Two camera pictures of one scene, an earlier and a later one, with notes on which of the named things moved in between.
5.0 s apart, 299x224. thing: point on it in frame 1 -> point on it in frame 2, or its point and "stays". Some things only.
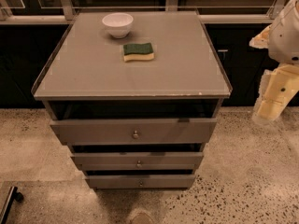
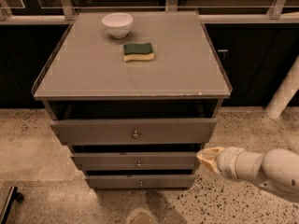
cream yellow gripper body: x=285 y=37 -> x=225 y=161
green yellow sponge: x=138 y=51 stays
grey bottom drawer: x=142 y=181 stays
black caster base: x=14 y=195 stays
